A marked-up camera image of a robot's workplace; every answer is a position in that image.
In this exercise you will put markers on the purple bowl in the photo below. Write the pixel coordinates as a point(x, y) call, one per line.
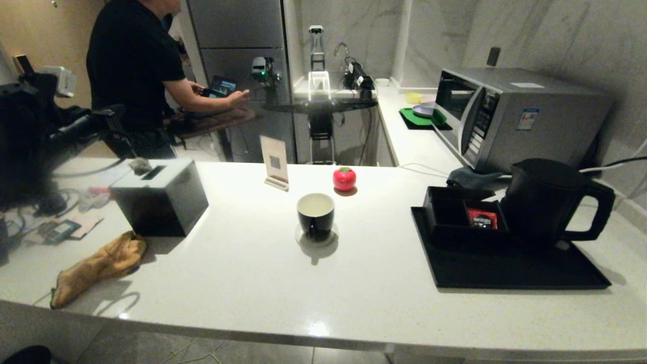
point(424, 109)

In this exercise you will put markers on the green mat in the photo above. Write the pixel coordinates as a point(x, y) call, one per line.
point(414, 118)

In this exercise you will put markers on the dark grey cloth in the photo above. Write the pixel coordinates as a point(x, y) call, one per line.
point(472, 178)

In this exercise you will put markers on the black round platform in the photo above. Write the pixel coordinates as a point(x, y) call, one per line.
point(323, 105)

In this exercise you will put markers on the grey upright robot arm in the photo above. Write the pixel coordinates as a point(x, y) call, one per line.
point(317, 48)

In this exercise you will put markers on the QR code sign card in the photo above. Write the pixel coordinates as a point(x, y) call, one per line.
point(274, 160)

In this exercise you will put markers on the black rounded object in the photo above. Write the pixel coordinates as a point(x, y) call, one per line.
point(25, 355)

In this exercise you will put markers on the pink paper envelope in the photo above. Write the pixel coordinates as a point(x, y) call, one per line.
point(91, 222)

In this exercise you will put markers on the red coffee sachet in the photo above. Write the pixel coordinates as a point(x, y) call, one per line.
point(481, 218)

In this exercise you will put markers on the black electric kettle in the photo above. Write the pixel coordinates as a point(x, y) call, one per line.
point(546, 202)

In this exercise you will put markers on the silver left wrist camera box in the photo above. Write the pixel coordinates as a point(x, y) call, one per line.
point(61, 80)

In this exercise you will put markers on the yellow bowl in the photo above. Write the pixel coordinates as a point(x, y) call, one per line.
point(414, 97)

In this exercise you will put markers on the dark pyramid tea bag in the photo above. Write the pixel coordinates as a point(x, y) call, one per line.
point(139, 165)

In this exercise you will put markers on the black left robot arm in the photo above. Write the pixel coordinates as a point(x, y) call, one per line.
point(20, 141)

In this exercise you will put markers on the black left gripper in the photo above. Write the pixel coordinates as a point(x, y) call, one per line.
point(76, 129)

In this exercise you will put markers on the person in black shirt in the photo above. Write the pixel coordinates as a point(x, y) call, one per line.
point(131, 65)

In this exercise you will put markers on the orange terry cloth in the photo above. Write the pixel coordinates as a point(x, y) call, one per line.
point(96, 268)

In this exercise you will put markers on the brown wooden desk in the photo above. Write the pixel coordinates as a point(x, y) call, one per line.
point(222, 120)

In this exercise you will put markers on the open laptop blue screen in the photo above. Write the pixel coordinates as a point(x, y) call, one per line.
point(222, 86)

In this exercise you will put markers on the person's right hand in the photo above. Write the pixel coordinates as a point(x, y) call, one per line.
point(237, 97)

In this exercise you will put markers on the black electronic door lock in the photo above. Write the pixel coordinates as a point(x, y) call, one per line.
point(22, 63)

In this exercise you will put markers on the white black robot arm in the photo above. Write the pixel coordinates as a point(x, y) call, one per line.
point(360, 78)

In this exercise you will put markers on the black compartment organizer box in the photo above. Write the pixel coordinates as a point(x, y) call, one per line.
point(445, 217)

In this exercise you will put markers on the dark wall outlet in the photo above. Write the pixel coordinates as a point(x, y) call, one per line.
point(494, 55)

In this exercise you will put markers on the stainless steel refrigerator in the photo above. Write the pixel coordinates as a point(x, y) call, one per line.
point(237, 25)

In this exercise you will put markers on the chrome kitchen faucet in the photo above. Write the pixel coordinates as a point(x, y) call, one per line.
point(343, 50)

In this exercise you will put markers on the printed white paper sheet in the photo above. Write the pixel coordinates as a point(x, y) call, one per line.
point(101, 169)

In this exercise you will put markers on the black glossy tissue box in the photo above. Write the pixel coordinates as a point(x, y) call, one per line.
point(162, 198)

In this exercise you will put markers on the black robot torso column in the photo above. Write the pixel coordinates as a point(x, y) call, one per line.
point(322, 132)

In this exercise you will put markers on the silver microwave oven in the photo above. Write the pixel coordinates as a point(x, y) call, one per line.
point(546, 124)

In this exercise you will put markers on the person's left hand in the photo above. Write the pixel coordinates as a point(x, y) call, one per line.
point(198, 88)

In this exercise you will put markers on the black serving tray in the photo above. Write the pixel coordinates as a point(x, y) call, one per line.
point(505, 273)

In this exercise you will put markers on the black mug white inside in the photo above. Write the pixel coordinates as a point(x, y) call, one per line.
point(316, 218)

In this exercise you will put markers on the teal card packet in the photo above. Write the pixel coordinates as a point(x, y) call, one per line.
point(60, 230)

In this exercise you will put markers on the red tomato shaped timer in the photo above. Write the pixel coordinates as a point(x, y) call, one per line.
point(344, 178)

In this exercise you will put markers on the glowing white frame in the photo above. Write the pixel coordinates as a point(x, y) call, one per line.
point(320, 74)

